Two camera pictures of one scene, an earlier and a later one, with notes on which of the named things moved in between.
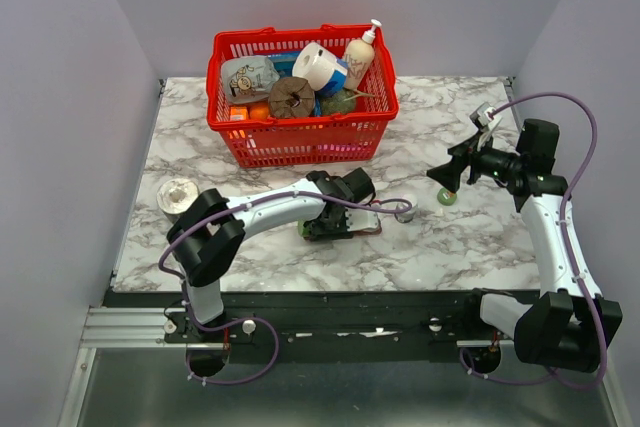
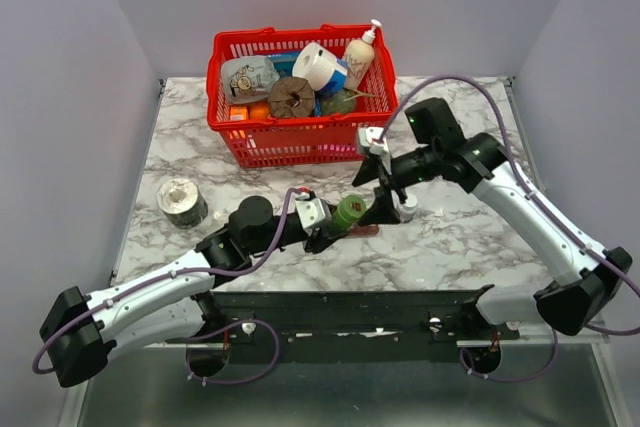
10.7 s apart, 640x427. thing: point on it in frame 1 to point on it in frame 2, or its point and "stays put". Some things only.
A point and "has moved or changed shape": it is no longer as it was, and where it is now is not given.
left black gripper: x=319 y=235 to x=324 y=238
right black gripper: x=449 y=173 to x=382 y=210
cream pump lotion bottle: x=360 y=57 stays put
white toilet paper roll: x=314 y=65 stays put
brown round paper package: x=291 y=97 stays put
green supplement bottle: x=304 y=231 has moved or changed shape
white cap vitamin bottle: x=407 y=216 stays put
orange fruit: x=259 y=111 stays put
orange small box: x=238 y=113 stays put
